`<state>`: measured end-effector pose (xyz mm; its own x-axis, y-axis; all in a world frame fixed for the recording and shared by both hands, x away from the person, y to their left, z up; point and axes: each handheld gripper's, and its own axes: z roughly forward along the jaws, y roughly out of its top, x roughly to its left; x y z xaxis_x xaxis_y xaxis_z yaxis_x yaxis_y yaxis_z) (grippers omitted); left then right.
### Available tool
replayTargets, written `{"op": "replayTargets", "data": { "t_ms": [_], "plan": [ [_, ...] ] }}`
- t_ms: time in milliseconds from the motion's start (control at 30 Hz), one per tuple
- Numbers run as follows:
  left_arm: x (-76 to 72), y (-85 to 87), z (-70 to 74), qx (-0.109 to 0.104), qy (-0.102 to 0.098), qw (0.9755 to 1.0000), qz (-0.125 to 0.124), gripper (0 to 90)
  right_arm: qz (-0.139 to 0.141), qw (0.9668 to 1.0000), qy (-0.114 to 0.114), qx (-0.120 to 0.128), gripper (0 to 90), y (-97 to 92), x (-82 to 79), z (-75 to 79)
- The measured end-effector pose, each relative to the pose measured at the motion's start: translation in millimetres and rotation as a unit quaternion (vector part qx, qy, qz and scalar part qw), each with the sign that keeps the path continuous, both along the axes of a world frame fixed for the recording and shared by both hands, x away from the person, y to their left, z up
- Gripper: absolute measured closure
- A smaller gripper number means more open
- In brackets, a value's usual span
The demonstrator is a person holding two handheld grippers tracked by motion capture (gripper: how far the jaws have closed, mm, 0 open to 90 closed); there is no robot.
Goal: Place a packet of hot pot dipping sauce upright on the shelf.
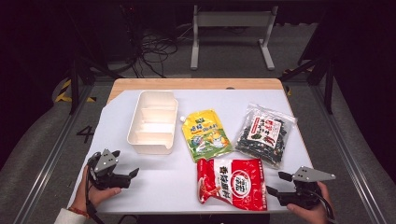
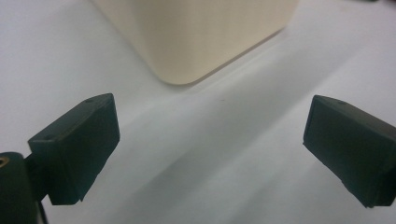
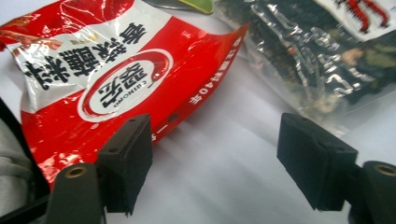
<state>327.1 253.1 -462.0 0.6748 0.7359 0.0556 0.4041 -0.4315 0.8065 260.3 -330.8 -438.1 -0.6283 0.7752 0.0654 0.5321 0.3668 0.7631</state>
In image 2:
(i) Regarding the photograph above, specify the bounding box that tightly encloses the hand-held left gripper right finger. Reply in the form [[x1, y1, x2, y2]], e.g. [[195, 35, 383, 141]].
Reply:
[[302, 94, 396, 209]]

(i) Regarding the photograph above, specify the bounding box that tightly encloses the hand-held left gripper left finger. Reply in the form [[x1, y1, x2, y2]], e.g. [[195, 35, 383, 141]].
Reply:
[[24, 92, 121, 206]]

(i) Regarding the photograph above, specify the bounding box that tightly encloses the beige plastic container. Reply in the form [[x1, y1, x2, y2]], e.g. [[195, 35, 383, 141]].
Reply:
[[90, 0, 301, 87]]

